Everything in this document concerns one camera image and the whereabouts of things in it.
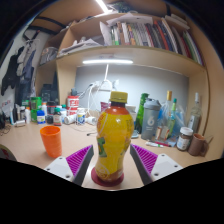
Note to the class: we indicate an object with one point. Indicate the red and white canister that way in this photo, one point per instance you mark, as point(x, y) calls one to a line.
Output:
point(73, 104)

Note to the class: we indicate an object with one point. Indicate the grey shaker bottle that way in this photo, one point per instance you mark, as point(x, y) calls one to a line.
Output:
point(150, 120)

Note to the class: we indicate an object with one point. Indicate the flat round red coaster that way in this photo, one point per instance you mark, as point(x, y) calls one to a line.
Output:
point(96, 179)

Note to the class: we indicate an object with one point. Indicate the clear bottle with green cap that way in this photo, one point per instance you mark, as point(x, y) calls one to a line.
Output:
point(172, 118)

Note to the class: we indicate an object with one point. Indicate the pink packet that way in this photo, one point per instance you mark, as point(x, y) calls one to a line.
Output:
point(104, 106)

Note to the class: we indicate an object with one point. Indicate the white bottle with blue label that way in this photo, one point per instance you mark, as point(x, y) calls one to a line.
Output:
point(41, 117)

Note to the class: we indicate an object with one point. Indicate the orange plastic cup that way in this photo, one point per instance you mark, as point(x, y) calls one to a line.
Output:
point(51, 141)

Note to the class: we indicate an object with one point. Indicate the brown mug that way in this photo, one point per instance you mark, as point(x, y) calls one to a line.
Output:
point(196, 145)

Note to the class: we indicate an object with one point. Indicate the under-shelf light strip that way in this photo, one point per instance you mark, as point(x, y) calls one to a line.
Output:
point(107, 61)

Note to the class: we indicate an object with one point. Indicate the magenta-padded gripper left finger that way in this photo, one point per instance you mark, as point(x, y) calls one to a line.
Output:
point(79, 159)

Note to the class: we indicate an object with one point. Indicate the brown jar with white lid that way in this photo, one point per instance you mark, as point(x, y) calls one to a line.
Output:
point(184, 140)

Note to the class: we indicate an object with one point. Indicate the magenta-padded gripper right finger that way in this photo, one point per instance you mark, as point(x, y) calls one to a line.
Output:
point(146, 159)

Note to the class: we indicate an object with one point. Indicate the green plastic container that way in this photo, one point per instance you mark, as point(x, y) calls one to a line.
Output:
point(36, 106)

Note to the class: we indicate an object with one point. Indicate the dark green glass bottle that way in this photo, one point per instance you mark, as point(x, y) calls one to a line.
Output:
point(140, 110)

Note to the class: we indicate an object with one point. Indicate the yellow-labelled drink bottle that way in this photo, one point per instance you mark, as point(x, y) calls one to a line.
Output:
point(111, 140)

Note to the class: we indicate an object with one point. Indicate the clear bottle with yellow cap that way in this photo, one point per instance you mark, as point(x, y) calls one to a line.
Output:
point(165, 115)

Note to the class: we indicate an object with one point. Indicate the hanging dark clothes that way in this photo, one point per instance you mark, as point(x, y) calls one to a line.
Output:
point(18, 70)

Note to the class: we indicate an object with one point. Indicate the ceiling light strip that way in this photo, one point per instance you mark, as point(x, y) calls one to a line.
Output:
point(102, 6)

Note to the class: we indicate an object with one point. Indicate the tall clear glass bottle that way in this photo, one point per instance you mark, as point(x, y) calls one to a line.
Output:
point(195, 115)

